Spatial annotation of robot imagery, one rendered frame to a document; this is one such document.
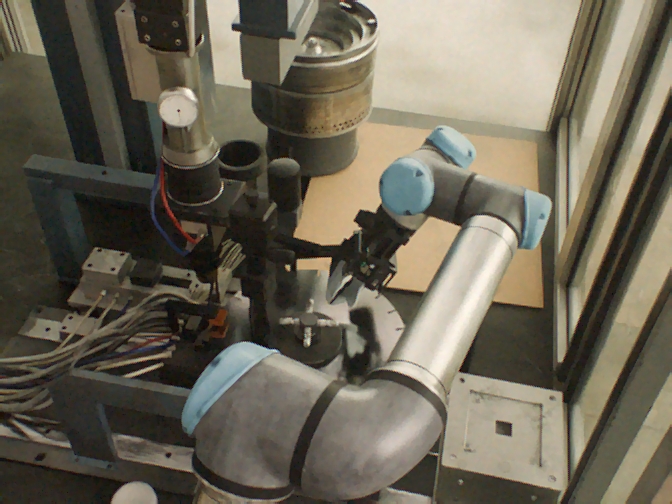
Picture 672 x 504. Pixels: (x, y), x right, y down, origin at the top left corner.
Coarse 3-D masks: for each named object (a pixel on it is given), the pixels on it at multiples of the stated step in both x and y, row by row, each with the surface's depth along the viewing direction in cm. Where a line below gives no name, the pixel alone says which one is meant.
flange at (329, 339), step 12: (288, 324) 126; (276, 336) 125; (288, 336) 124; (300, 336) 123; (312, 336) 123; (324, 336) 125; (336, 336) 125; (288, 348) 123; (300, 348) 123; (312, 348) 123; (324, 348) 123; (336, 348) 123; (300, 360) 121; (312, 360) 121; (324, 360) 122
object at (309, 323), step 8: (312, 304) 125; (312, 312) 124; (280, 320) 122; (288, 320) 122; (296, 320) 122; (304, 320) 121; (312, 320) 121; (320, 320) 122; (328, 320) 122; (336, 320) 122; (304, 328) 121; (312, 328) 122; (304, 336) 120; (304, 344) 119
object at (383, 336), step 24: (288, 288) 134; (312, 288) 134; (240, 312) 129; (288, 312) 130; (336, 312) 130; (360, 312) 130; (384, 312) 130; (216, 336) 125; (240, 336) 126; (264, 336) 126; (360, 336) 126; (384, 336) 127; (336, 360) 123; (360, 360) 123; (384, 360) 123; (360, 384) 119
